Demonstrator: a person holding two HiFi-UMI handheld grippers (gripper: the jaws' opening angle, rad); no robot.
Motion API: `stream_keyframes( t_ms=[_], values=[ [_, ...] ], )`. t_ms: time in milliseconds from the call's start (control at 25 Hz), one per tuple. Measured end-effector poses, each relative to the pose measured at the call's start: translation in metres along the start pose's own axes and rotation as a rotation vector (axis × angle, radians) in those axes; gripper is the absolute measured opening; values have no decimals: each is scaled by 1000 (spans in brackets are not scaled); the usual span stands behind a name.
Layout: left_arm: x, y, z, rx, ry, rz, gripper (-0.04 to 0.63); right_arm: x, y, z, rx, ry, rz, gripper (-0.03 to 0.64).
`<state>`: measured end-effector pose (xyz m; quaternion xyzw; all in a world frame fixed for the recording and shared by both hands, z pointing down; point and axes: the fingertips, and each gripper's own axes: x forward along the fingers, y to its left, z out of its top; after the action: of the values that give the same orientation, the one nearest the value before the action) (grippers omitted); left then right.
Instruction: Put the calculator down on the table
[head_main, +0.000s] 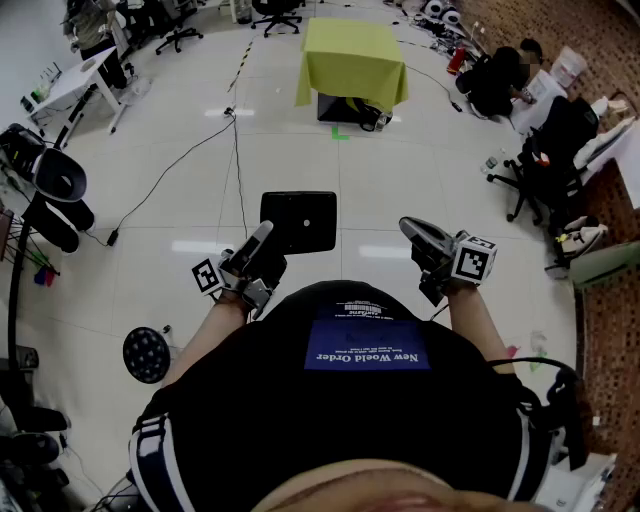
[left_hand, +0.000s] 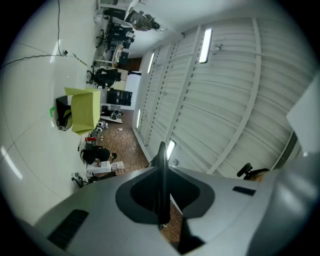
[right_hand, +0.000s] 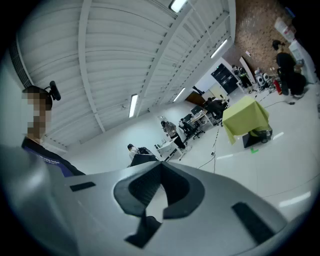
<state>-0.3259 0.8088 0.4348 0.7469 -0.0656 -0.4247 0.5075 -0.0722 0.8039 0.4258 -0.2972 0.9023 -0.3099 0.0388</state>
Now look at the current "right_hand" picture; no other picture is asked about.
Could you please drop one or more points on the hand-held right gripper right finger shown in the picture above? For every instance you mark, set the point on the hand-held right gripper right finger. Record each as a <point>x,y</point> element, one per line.
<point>212,225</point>

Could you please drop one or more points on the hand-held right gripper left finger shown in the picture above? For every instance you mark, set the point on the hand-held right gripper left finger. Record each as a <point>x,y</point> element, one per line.
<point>87,212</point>

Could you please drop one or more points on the person in dark shirt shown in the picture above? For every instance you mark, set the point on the person in dark shirt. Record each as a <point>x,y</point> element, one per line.
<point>52,161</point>

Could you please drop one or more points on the small white desk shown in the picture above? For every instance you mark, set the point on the small white desk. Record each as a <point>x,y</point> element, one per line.
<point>170,148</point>

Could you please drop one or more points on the black office chair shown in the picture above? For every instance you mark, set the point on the black office chair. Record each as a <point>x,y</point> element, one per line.
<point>197,131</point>

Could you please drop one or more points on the wooden office desk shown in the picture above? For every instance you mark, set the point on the wooden office desk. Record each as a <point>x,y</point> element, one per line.
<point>200,116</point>

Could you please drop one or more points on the person's head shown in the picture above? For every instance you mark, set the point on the person's head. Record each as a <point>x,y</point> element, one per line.
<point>37,112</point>

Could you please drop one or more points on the yellow-green cloth covered table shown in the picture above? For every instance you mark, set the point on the yellow-green cloth covered table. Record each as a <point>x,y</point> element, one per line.
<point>245,115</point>

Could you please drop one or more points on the white ceiling light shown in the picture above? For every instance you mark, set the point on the white ceiling light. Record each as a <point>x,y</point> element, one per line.
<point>133,105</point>
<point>179,94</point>
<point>178,4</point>
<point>218,48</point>

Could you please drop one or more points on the black cabinet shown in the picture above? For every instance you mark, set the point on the black cabinet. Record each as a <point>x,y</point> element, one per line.
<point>223,77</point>

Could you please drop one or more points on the panda toy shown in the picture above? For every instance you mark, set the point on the panda toy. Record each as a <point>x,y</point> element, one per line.
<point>260,79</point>

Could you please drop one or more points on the red fire extinguisher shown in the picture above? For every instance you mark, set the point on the red fire extinguisher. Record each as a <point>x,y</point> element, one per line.
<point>278,86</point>

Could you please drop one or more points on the ceiling air vent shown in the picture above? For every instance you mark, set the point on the ceiling air vent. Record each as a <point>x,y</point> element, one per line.
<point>18,65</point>

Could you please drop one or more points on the white sacks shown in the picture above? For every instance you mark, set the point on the white sacks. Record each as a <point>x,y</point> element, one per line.
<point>285,27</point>

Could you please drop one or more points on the black head-mounted camera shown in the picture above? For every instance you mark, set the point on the black head-mounted camera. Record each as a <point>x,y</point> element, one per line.
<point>55,90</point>

